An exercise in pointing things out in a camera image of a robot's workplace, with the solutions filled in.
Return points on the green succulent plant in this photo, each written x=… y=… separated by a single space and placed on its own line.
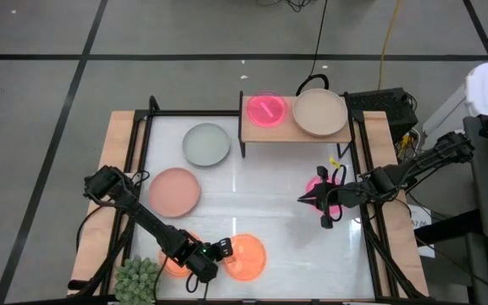
x=136 y=281

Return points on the white paper sheet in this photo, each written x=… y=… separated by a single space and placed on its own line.
x=421 y=220

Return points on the large peach pink plate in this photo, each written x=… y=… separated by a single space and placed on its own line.
x=174 y=191

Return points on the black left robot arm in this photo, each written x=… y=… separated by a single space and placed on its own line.
x=151 y=220

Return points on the black computer box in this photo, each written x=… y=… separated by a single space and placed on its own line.
x=379 y=106

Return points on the large beige plate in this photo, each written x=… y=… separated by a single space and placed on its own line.
x=320 y=112

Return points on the small yellow tag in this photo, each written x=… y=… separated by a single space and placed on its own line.
x=334 y=162

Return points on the large orange plate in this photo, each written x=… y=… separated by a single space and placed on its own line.
x=246 y=258

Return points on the large grey-green plate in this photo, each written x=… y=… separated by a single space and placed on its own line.
x=206 y=144

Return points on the wooden shelf black metal frame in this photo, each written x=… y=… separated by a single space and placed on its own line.
x=278 y=133

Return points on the small magenta plate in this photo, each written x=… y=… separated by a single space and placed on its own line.
x=265 y=110
x=313 y=184

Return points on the black metal table frame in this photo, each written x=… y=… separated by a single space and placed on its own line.
x=193 y=113

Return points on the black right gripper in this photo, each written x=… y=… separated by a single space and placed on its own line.
x=341 y=195

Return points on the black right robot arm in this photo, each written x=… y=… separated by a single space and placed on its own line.
x=413 y=167

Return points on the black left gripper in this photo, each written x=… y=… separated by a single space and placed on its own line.
x=197 y=253

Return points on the small orange plate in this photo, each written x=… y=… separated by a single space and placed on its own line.
x=174 y=270

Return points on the light wooden table board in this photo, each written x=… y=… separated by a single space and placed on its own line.
x=114 y=135

